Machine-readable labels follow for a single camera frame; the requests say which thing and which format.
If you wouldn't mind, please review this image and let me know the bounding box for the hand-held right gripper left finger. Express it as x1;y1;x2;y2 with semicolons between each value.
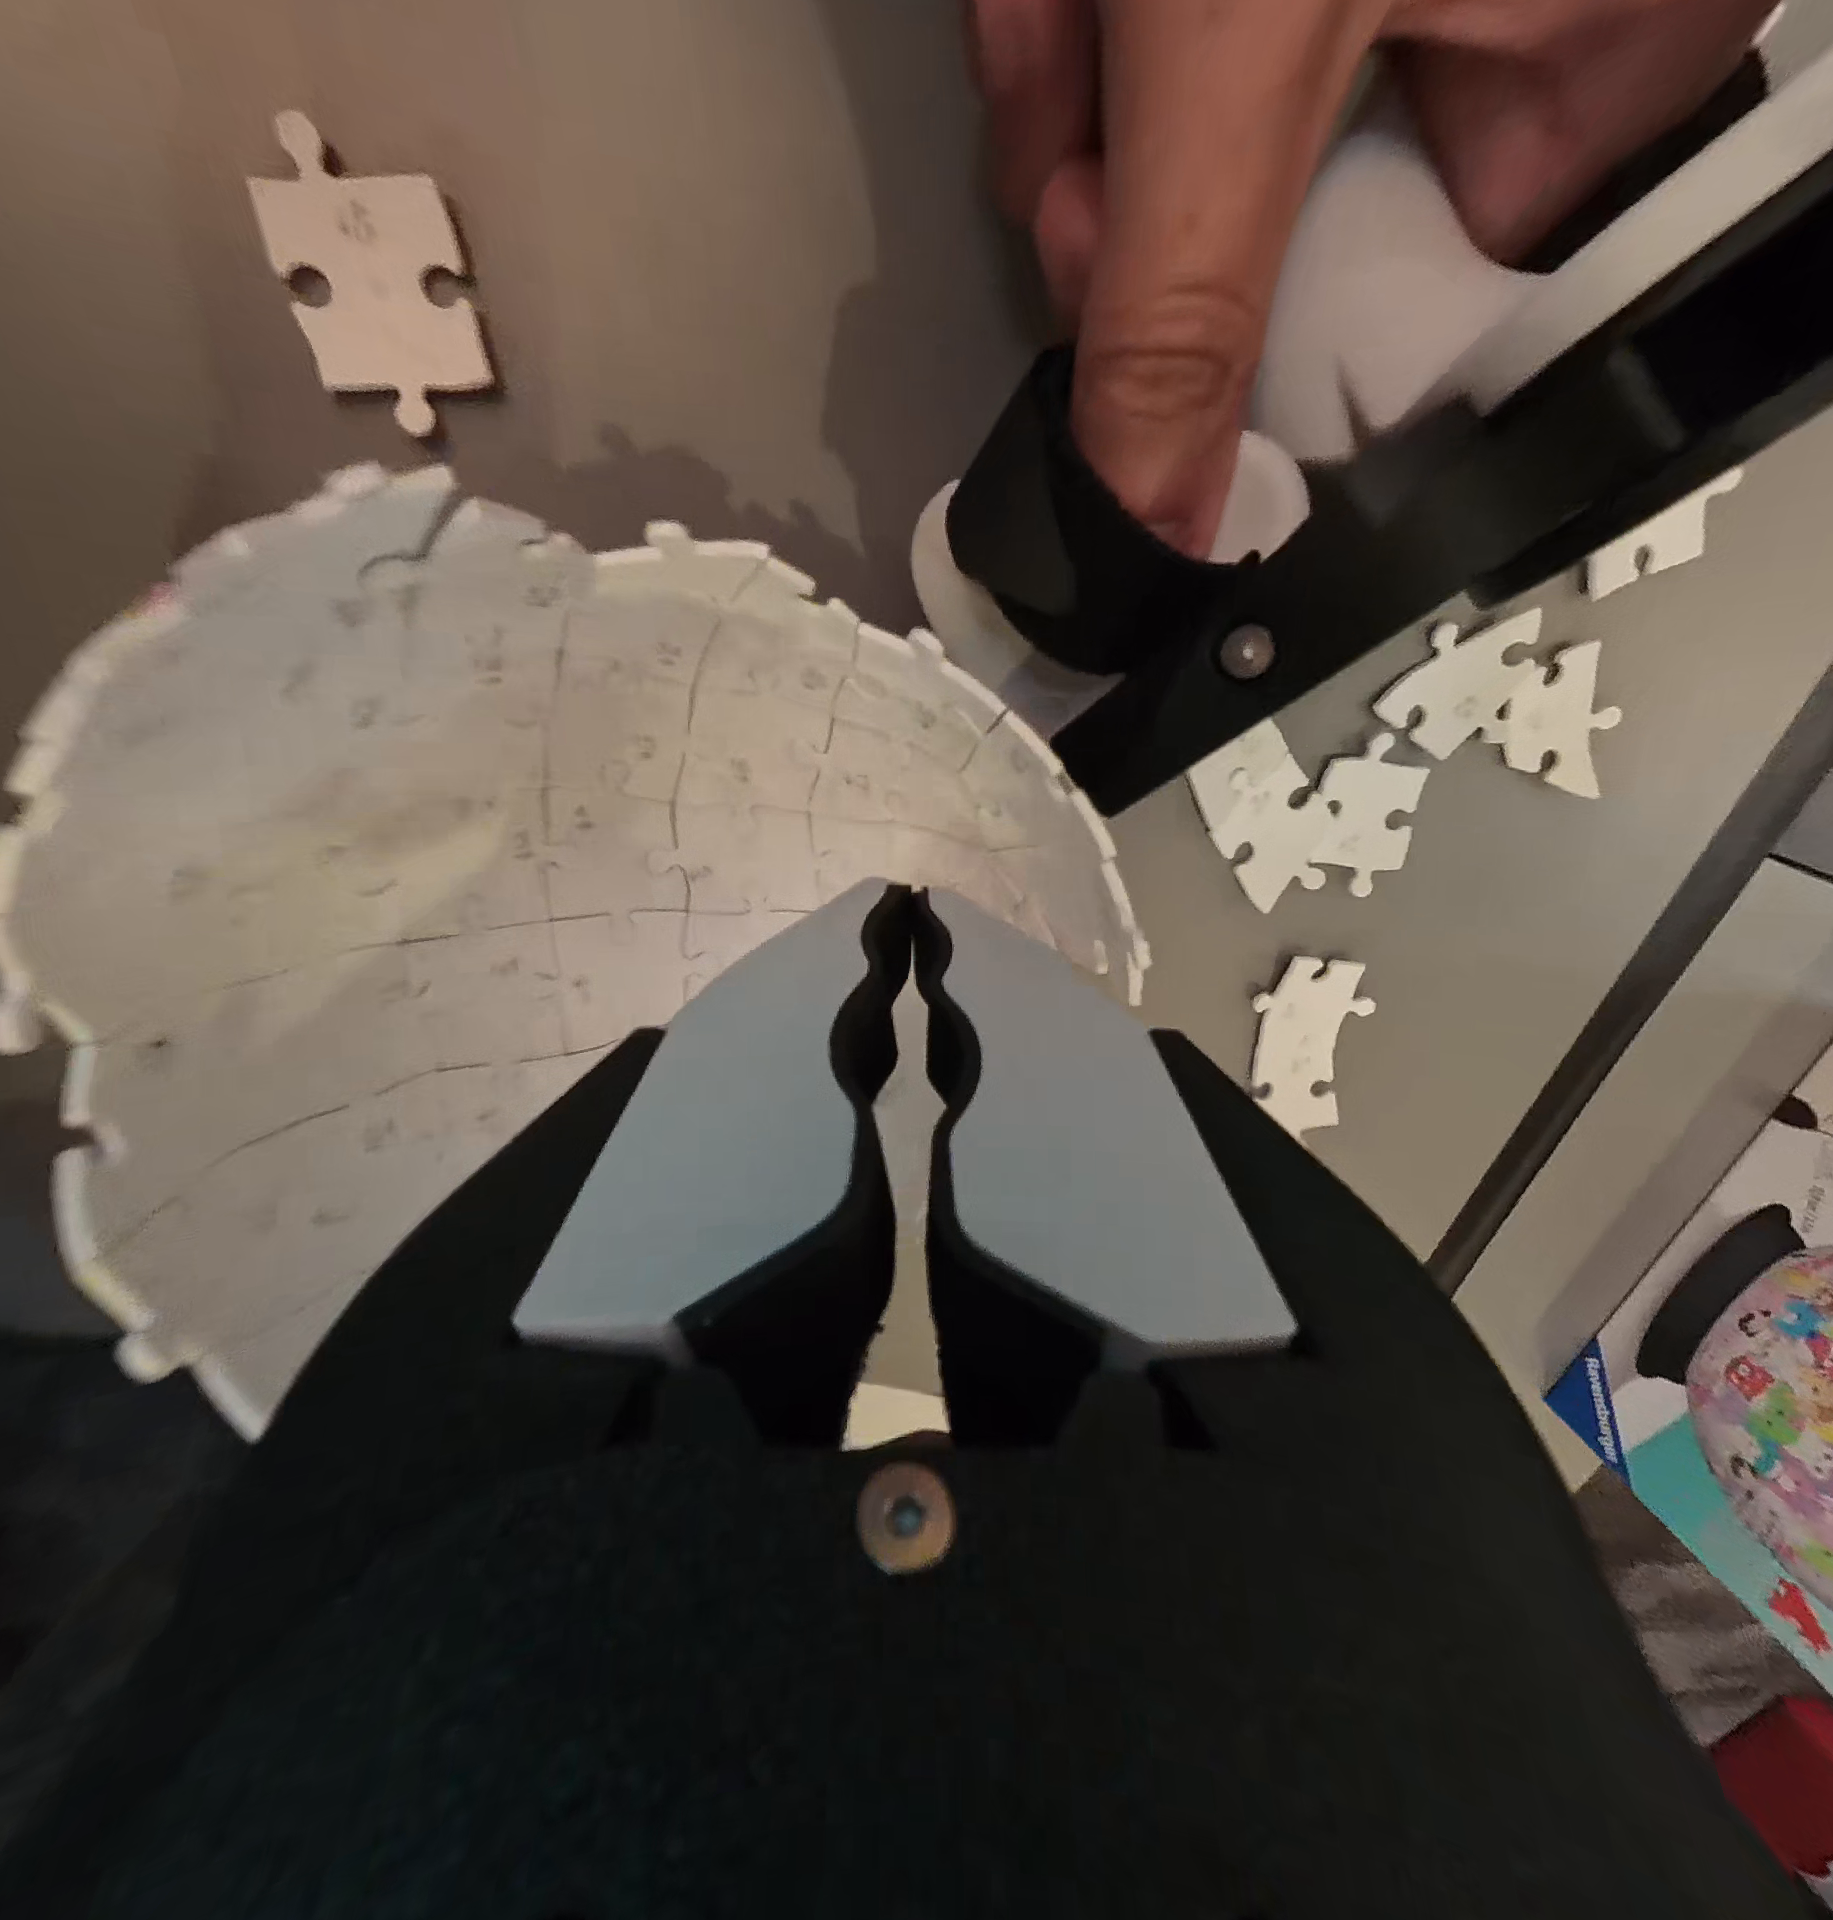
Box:
513;880;908;1370

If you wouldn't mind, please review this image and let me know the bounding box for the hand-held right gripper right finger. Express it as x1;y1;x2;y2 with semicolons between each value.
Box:
917;884;1300;1370

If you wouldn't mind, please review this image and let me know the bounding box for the partly built white puzzle ball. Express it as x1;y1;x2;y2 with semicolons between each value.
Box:
0;466;1150;1435

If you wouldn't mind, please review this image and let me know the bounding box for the puzzle pieces group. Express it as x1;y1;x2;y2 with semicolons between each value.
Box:
1187;466;1746;1135

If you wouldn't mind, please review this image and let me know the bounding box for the colourful puzzle ball box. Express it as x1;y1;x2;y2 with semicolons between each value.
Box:
1542;1021;1833;1646

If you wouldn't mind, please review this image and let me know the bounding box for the single white puzzle piece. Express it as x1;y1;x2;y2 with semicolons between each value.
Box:
249;112;501;440

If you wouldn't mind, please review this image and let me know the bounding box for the person's left hand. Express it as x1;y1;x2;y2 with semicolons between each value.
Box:
972;0;1781;558

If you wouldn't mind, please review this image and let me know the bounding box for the red black object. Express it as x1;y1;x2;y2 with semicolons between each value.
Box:
1713;1691;1833;1884

